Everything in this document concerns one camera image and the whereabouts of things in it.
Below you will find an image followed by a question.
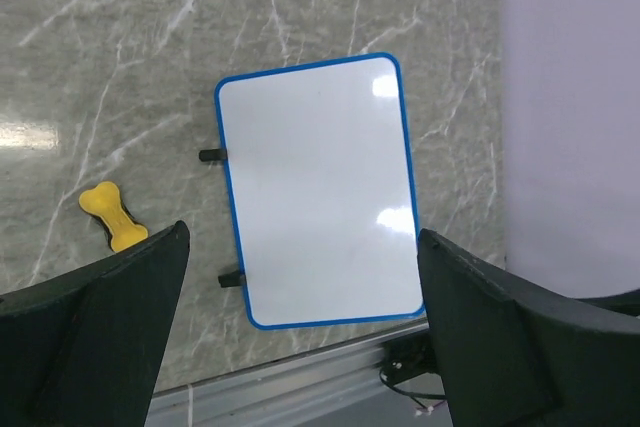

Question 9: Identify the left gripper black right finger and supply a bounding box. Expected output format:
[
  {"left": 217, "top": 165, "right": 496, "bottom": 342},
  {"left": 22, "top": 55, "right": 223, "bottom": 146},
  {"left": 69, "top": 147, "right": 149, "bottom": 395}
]
[{"left": 418, "top": 229, "right": 639, "bottom": 426}]

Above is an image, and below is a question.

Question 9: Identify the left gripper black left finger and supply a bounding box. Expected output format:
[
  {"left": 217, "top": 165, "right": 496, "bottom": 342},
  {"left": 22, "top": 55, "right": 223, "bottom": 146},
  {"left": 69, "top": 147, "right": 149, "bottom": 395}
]
[{"left": 1, "top": 221, "right": 190, "bottom": 426}]

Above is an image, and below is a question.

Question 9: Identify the yellow whiteboard eraser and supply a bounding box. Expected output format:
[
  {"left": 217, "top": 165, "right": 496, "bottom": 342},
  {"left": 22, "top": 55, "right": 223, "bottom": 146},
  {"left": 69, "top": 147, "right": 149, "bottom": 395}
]
[{"left": 78, "top": 181, "right": 149, "bottom": 253}]

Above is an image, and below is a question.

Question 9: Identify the blue framed whiteboard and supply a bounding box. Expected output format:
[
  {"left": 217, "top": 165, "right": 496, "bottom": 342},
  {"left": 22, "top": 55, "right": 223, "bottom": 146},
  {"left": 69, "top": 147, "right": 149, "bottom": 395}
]
[{"left": 213, "top": 52, "right": 424, "bottom": 330}]

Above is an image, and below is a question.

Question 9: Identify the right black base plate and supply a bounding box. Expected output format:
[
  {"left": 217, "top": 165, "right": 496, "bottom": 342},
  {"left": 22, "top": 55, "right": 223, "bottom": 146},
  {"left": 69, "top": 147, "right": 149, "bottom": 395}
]
[{"left": 380, "top": 330, "right": 439, "bottom": 386}]

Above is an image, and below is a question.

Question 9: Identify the whiteboard wire stand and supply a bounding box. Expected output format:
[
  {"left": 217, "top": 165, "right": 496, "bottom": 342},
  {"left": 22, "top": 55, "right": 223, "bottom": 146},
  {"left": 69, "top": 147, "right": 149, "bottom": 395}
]
[{"left": 197, "top": 146, "right": 246, "bottom": 290}]

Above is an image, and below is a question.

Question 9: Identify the aluminium mounting rail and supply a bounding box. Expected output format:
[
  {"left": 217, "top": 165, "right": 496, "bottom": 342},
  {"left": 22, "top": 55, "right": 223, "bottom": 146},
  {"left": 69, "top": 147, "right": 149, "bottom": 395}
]
[{"left": 145, "top": 319, "right": 428, "bottom": 426}]

